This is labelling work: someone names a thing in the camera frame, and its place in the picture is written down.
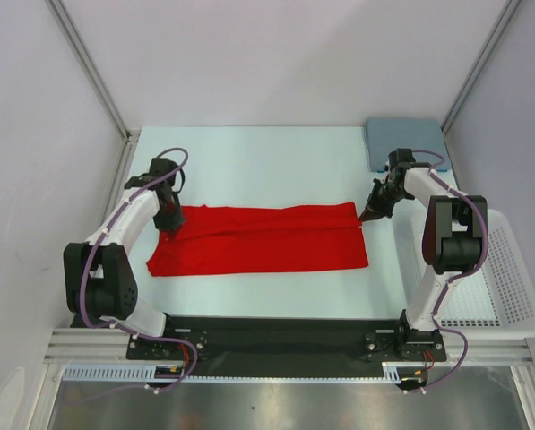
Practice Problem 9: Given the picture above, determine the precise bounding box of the white plastic basket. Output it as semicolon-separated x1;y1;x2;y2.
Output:
393;209;535;340

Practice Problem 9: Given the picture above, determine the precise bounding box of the folded bright blue t shirt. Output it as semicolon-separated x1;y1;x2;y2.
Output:
375;167;450;174

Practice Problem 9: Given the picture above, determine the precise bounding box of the white slotted cable duct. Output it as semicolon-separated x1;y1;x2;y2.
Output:
63;361;429;384

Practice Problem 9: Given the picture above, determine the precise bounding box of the left aluminium frame post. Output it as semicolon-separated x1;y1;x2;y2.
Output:
45;0;131;142

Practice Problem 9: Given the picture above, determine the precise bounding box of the folded grey-blue t shirt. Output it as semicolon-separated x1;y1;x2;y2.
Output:
363;117;452;172

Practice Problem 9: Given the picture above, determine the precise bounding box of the front aluminium rail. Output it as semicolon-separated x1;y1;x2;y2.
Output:
44;328;533;366

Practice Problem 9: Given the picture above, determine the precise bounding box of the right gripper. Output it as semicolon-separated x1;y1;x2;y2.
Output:
359;178;410;222

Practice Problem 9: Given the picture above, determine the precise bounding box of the right aluminium frame post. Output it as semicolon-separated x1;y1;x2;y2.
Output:
441;0;523;136

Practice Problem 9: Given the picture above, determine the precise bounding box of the aluminium frame post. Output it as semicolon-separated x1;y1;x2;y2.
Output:
441;0;523;136
45;0;131;142

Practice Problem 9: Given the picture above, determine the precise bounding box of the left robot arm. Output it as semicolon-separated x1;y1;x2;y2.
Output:
63;188;185;358

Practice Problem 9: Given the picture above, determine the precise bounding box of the red t shirt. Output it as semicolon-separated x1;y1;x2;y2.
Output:
147;202;369;277

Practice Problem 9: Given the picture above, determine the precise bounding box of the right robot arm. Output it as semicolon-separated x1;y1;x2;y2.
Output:
359;163;488;359

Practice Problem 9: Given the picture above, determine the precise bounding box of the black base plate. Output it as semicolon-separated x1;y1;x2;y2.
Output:
125;316;447;379

